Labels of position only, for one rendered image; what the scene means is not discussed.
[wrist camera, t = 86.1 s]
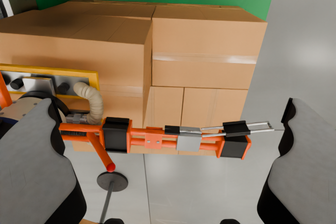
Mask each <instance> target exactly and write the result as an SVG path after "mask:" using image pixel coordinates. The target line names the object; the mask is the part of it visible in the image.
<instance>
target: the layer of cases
mask: <svg viewBox="0 0 336 224"><path fill-rule="evenodd" d="M41 11H51V12H62V13H73V14H84V15H95V16H106V17H118V18H129V19H140V20H151V21H152V45H151V69H150V89H149V95H148V101H147V107H146V113H145V119H144V124H143V129H146V127H157V128H163V129H162V130H165V125H167V126H181V127H195V128H200V131H202V133H210V134H217V133H218V132H219V130H224V129H223V128H219V129H209V130H201V128H207V127H217V126H223V123H225V122H236V121H240V118H241V114H242V111H243V107H244V104H245V100H246V97H247V94H248V89H249V87H250V83H251V80H252V76H253V73H254V69H255V66H256V63H257V59H258V56H259V52H260V49H261V45H262V42H263V38H264V35H265V32H266V28H267V25H268V23H267V22H266V21H264V20H262V19H260V18H259V17H257V16H255V15H253V14H251V13H249V12H247V11H246V10H244V9H223V8H200V7H177V6H154V5H130V4H107V3H84V2H65V3H62V4H59V5H55V6H52V7H49V8H46V9H43V10H41ZM71 142H72V146H73V149H74V151H76V152H96V151H95V149H94V147H93V146H91V145H90V144H87V142H84V141H71ZM130 153H136V154H166V155H177V154H179V155H195V156H217V155H216V151H215V150H202V149H199V150H198V152H195V151H180V150H176V148H173V147H161V149H153V148H145V146H143V145H131V148H130Z"/></svg>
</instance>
